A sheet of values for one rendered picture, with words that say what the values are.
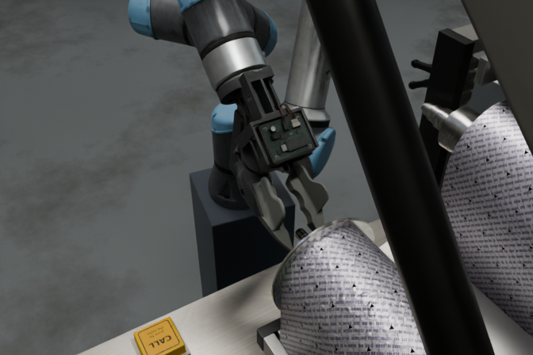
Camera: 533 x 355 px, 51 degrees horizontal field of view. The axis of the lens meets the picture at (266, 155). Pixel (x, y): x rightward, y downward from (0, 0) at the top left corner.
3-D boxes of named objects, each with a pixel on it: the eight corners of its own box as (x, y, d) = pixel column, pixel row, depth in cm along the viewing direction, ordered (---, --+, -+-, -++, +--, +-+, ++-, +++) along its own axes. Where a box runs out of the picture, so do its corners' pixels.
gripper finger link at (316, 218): (335, 232, 64) (294, 164, 65) (315, 239, 70) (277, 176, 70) (355, 219, 66) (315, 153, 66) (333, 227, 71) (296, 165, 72)
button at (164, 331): (170, 323, 102) (169, 314, 100) (186, 353, 97) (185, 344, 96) (134, 340, 99) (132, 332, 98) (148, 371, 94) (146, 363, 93)
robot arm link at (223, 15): (237, -29, 75) (209, -51, 67) (269, 43, 73) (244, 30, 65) (189, 0, 77) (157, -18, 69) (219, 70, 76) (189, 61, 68)
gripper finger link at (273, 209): (284, 251, 62) (263, 171, 63) (266, 257, 67) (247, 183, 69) (308, 245, 63) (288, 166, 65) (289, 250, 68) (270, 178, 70)
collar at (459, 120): (466, 139, 79) (477, 100, 75) (500, 161, 75) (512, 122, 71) (433, 152, 76) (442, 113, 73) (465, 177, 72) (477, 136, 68)
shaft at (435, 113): (430, 112, 81) (434, 93, 80) (461, 132, 77) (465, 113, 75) (414, 119, 80) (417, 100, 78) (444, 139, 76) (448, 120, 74)
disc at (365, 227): (364, 283, 75) (379, 200, 66) (366, 285, 74) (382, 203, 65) (270, 329, 69) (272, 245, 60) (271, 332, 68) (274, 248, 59)
